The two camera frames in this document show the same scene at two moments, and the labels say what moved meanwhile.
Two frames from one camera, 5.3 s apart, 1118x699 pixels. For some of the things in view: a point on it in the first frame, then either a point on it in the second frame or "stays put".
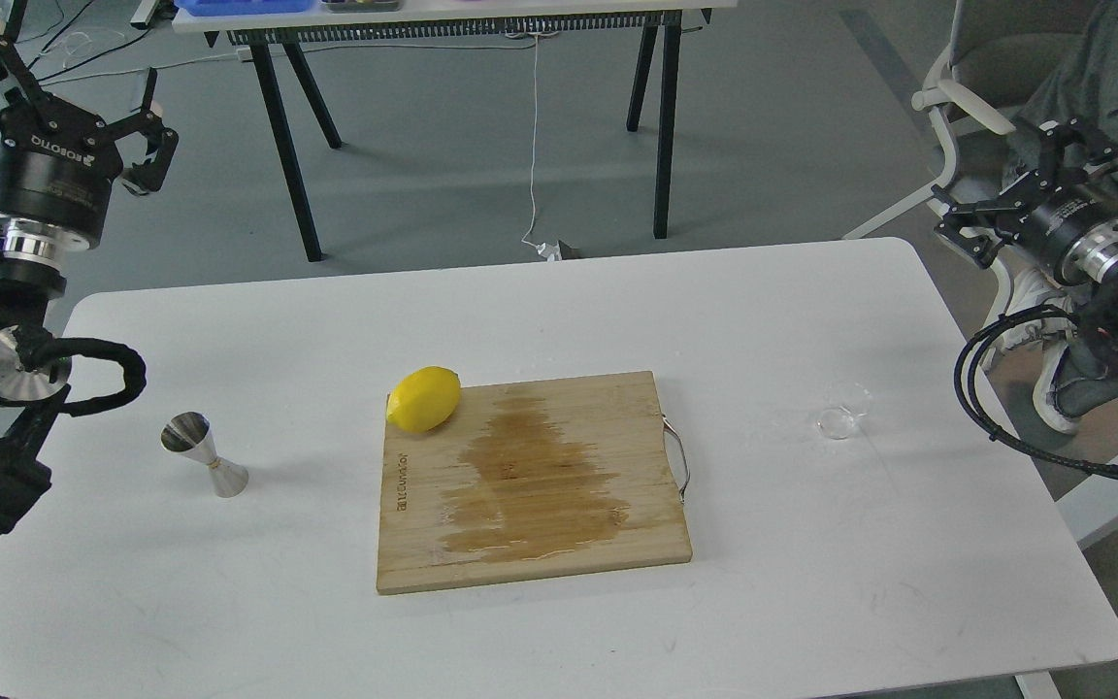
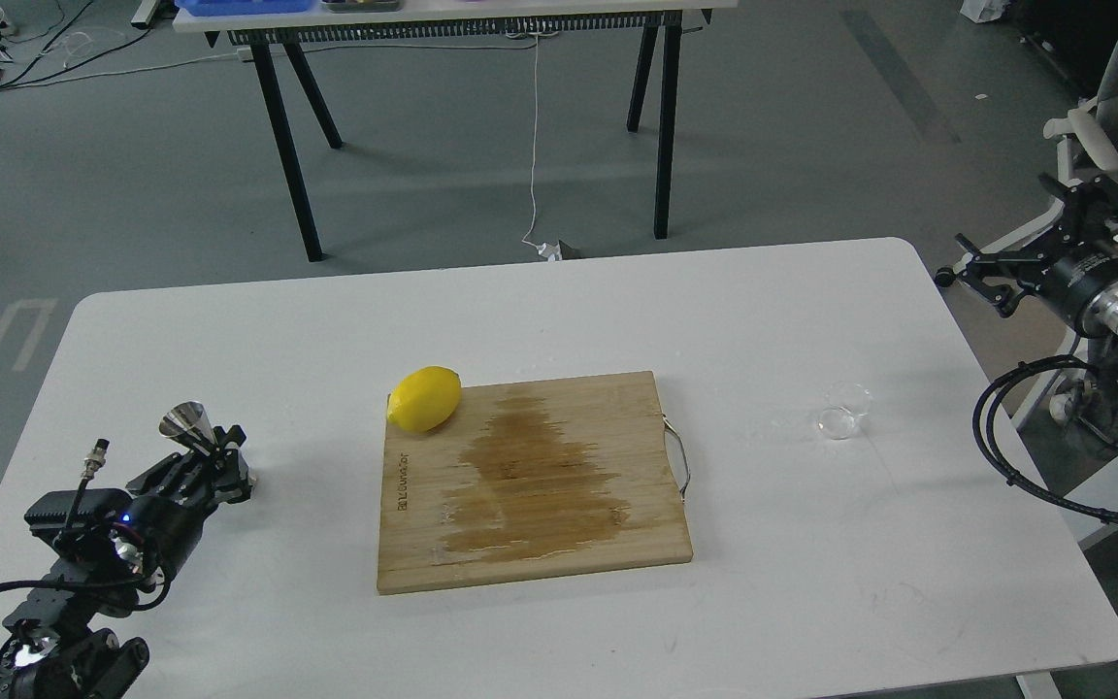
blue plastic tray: x=205 y=8 stays put
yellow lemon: x=424 y=399 stays put
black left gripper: x=49 y=165 -> x=169 y=502
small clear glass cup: x=846 y=404 stays put
